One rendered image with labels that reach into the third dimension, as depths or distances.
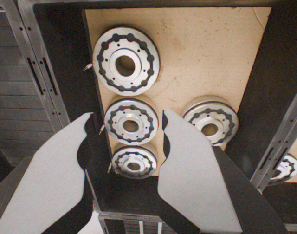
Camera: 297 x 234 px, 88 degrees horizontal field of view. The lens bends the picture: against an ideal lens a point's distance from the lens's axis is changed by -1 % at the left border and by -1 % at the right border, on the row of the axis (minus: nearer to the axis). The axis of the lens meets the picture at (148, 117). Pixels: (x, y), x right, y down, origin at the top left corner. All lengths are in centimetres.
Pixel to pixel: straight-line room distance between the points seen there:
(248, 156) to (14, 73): 44
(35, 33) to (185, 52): 20
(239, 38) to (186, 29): 8
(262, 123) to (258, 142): 3
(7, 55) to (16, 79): 4
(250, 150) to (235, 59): 15
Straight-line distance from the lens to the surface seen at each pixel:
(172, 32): 27
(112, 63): 25
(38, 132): 45
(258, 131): 29
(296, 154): 48
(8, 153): 57
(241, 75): 31
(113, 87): 26
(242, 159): 33
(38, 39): 21
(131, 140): 32
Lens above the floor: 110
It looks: 57 degrees down
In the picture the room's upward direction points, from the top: 172 degrees counter-clockwise
